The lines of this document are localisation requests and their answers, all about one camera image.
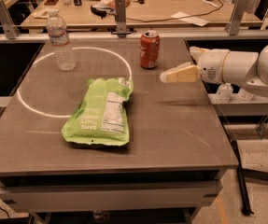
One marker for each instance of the white table drawer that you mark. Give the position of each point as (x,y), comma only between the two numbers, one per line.
(110,197)

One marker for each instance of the left metal bracket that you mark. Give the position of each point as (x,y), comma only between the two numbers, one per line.
(10,29)

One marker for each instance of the small clear sanitizer bottle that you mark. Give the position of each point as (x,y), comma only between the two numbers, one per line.
(224,93)

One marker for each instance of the black pole on floor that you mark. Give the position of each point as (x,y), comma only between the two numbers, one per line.
(246,208)

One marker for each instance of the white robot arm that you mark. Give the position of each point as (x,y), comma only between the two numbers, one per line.
(245,69)

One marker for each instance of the right metal bracket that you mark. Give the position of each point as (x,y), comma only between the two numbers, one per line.
(233,26)

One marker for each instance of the black sunglasses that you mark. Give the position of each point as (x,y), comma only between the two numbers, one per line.
(98,12)

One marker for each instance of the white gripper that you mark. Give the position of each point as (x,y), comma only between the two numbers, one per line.
(211,65)

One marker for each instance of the metal bracket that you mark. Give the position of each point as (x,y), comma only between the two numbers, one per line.
(233,26)
(120,19)
(10,29)

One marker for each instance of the brown phone on desk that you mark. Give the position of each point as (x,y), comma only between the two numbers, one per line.
(51,2)

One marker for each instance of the middle metal bracket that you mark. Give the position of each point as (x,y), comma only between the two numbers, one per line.
(120,19)

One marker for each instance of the green snack bag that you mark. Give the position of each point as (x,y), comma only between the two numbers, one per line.
(101,117)

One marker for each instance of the white paper sheet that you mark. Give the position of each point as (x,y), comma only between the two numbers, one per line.
(190,19)

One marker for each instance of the clear plastic water bottle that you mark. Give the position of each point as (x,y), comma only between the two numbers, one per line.
(60,41)

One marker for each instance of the red coke can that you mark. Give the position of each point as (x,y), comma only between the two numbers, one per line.
(149,49)

